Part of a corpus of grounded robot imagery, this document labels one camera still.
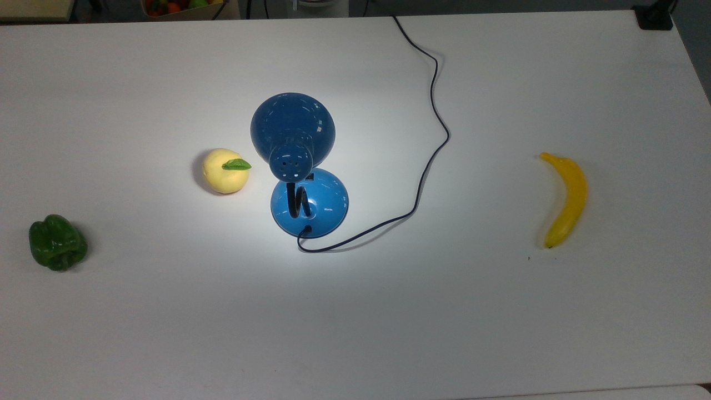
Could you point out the green bell pepper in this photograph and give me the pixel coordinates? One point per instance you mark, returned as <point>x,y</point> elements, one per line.
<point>55,244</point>

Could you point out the yellow peach with green leaf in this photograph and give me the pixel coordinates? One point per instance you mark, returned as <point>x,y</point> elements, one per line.
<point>222,178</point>

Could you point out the blue desk lamp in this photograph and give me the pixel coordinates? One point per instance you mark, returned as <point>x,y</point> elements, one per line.
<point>289,122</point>

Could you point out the tan cardboard board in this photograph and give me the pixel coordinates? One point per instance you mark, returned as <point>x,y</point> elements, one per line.
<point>33,10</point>

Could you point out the tan box with fruits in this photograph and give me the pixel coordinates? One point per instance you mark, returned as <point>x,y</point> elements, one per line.
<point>166,15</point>

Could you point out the yellow banana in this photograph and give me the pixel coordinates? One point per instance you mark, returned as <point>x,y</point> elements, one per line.
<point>575,194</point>

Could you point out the black table clamp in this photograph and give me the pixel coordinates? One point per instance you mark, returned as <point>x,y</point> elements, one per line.
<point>655,19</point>

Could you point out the white cylindrical base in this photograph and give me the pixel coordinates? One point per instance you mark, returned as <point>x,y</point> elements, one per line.
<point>322,6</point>

